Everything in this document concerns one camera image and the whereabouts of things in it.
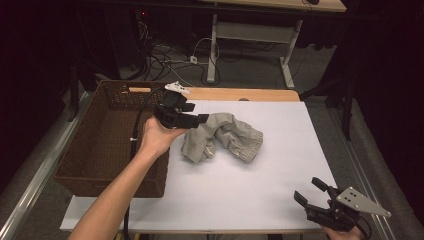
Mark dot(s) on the black computer mouse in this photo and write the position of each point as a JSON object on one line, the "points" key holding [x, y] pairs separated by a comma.
{"points": [[312, 1]]}

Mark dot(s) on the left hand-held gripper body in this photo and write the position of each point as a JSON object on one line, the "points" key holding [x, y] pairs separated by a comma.
{"points": [[171, 115]]}

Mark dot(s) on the white metal desk frame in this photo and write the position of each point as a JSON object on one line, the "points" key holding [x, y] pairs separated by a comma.
{"points": [[253, 32]]}

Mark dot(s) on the aluminium floor rail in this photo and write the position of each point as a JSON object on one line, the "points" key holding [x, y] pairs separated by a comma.
{"points": [[36, 180]]}

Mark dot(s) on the brown wicker basket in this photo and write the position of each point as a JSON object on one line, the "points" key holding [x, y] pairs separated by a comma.
{"points": [[100, 150]]}

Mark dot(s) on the white power adapter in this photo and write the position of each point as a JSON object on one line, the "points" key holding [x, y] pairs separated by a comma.
{"points": [[193, 60]]}

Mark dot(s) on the light wooden desk top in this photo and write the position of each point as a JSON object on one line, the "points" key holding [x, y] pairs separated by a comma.
{"points": [[283, 5]]}

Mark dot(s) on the white table mat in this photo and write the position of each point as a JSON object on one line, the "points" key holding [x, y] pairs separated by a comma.
{"points": [[240, 186]]}

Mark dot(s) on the black computer tower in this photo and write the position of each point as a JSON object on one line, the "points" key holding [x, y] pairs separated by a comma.
{"points": [[125, 36]]}

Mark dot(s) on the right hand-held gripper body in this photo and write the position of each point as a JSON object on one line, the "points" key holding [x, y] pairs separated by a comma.
{"points": [[336, 215]]}

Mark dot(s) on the person's right hand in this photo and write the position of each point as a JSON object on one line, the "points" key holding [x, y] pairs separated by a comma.
{"points": [[345, 236]]}

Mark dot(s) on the person's left hand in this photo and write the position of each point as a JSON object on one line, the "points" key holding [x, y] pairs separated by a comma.
{"points": [[156, 138]]}

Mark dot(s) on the black metal stand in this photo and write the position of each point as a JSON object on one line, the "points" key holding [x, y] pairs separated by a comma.
{"points": [[346, 100]]}

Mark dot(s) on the thin black stand leg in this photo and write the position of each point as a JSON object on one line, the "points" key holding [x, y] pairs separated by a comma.
{"points": [[74, 90]]}

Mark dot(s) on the grey cloth garment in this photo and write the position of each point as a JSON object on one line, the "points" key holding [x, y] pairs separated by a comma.
{"points": [[230, 133]]}

